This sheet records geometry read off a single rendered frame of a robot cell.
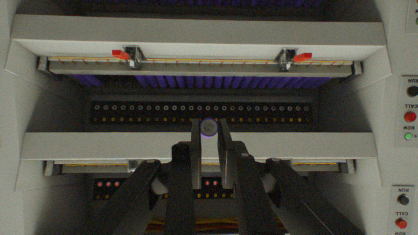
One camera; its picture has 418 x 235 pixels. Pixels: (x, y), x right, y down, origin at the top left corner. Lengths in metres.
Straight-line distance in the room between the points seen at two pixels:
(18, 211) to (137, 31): 0.36
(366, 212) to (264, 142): 0.24
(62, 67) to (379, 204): 0.62
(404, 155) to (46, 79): 0.67
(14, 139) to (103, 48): 0.20
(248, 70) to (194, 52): 0.11
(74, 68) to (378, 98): 0.54
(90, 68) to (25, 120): 0.14
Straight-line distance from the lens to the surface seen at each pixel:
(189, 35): 0.38
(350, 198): 0.56
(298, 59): 0.36
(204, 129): 0.20
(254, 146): 0.39
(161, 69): 0.42
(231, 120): 0.53
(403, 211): 0.55
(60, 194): 0.58
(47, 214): 0.56
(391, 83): 0.49
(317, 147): 0.43
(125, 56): 0.35
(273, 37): 0.40
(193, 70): 0.41
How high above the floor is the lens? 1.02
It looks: 5 degrees up
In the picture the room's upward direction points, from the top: 180 degrees counter-clockwise
